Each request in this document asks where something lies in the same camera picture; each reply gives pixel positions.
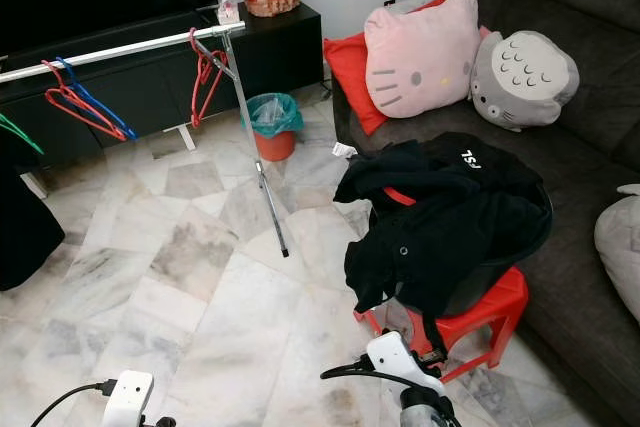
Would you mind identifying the black hanging garment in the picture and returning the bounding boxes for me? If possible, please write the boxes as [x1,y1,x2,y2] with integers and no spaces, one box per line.
[0,132,66,291]

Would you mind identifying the grey Totoro cushion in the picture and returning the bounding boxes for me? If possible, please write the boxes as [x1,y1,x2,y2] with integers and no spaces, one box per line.
[470,29,581,132]

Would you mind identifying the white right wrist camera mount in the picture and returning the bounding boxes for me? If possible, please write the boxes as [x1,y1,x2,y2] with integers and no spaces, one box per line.
[365,331,446,396]

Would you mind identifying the silver clothes rack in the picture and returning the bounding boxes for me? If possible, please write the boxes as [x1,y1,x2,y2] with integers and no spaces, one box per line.
[0,21,291,258]

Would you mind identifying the blue plastic hanger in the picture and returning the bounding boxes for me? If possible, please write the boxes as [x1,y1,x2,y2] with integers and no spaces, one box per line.
[60,55,139,141]

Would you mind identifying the pink cat face cushion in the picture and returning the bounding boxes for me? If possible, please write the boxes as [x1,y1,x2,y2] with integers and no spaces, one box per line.
[364,0,483,120]

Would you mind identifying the green plastic hanger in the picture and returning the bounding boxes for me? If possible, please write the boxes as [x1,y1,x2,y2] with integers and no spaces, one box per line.
[0,112,46,156]

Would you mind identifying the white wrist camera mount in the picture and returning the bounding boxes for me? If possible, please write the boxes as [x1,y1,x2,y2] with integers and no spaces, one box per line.
[365,331,446,396]
[103,370,154,427]

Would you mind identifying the black jacket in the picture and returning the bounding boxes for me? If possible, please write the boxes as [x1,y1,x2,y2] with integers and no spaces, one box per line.
[335,131,551,313]

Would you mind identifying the black TV console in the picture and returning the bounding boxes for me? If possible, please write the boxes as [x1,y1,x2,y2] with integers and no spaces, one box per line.
[0,2,323,170]

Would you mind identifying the red cushion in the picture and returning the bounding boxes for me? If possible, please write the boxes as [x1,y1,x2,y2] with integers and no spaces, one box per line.
[323,0,491,136]

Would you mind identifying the white tissue box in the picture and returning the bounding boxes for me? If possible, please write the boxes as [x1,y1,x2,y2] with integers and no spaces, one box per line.
[213,0,241,26]

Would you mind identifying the red plastic hanger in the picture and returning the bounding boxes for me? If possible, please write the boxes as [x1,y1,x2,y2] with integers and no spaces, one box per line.
[43,59,129,142]
[188,27,229,129]

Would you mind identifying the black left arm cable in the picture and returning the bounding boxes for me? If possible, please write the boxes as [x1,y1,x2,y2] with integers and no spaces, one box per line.
[30,377,118,427]

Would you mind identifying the red plastic stool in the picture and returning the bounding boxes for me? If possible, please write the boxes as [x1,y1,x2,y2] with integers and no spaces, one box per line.
[355,267,531,383]

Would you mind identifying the light grey cushion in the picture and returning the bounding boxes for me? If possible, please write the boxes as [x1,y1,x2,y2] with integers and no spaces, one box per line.
[593,184,640,298]

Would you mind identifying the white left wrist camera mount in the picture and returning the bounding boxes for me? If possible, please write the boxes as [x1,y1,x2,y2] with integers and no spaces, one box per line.
[103,370,154,427]

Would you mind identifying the red bin teal liner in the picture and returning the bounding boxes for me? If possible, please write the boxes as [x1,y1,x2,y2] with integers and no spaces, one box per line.
[243,93,304,162]

